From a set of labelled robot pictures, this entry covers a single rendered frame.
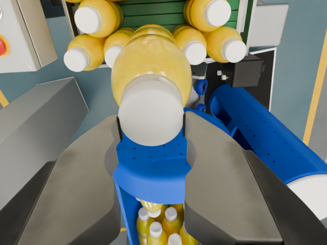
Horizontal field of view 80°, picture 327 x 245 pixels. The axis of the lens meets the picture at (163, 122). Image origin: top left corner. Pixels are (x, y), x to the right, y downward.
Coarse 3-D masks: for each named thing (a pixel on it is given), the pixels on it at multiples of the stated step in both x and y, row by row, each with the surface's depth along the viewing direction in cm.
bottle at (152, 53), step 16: (144, 32) 19; (160, 32) 19; (128, 48) 15; (144, 48) 14; (160, 48) 14; (176, 48) 16; (128, 64) 14; (144, 64) 13; (160, 64) 13; (176, 64) 14; (112, 80) 15; (128, 80) 13; (144, 80) 12; (160, 80) 12; (176, 80) 14
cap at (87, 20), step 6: (78, 12) 31; (84, 12) 31; (90, 12) 31; (96, 12) 33; (78, 18) 32; (84, 18) 32; (90, 18) 32; (96, 18) 32; (78, 24) 32; (84, 24) 32; (90, 24) 32; (96, 24) 32; (84, 30) 33; (90, 30) 33; (96, 30) 33
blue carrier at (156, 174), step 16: (224, 128) 46; (128, 144) 42; (176, 144) 42; (128, 160) 38; (144, 160) 38; (160, 160) 38; (176, 160) 38; (128, 176) 36; (144, 176) 35; (160, 176) 34; (176, 176) 34; (128, 192) 39; (144, 192) 36; (160, 192) 35; (176, 192) 35; (128, 208) 61; (128, 224) 60
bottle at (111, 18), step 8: (88, 0) 34; (96, 0) 35; (104, 0) 36; (96, 8) 34; (104, 8) 35; (112, 8) 38; (120, 8) 46; (104, 16) 35; (112, 16) 37; (120, 16) 44; (104, 24) 35; (112, 24) 37; (120, 24) 46; (96, 32) 36; (104, 32) 37; (112, 32) 41
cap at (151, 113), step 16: (128, 96) 11; (144, 96) 11; (160, 96) 11; (176, 96) 11; (128, 112) 11; (144, 112) 11; (160, 112) 11; (176, 112) 11; (128, 128) 12; (144, 128) 12; (160, 128) 12; (176, 128) 12; (144, 144) 12; (160, 144) 12
